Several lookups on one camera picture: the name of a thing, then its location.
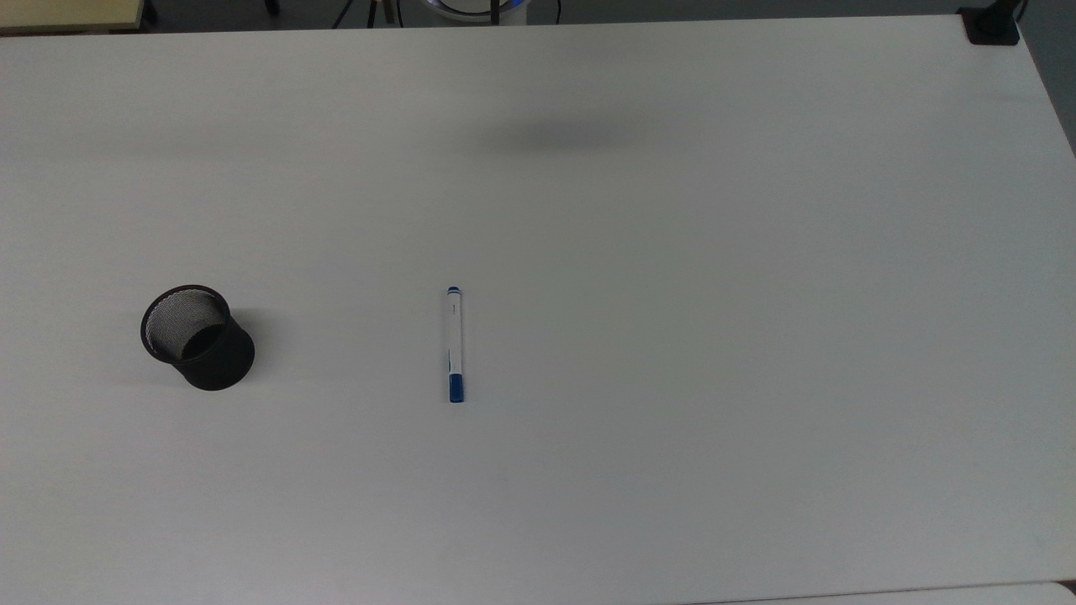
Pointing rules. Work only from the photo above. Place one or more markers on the beige wooden table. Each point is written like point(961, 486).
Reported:
point(67, 12)

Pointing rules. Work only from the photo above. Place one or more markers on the blue white marker pen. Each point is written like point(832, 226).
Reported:
point(456, 388)

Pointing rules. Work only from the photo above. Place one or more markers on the black tripod legs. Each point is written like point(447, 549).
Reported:
point(371, 10)

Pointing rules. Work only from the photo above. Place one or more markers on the black mesh pen cup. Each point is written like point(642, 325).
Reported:
point(210, 361)

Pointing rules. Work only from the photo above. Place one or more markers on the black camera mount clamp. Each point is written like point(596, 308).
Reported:
point(990, 32)

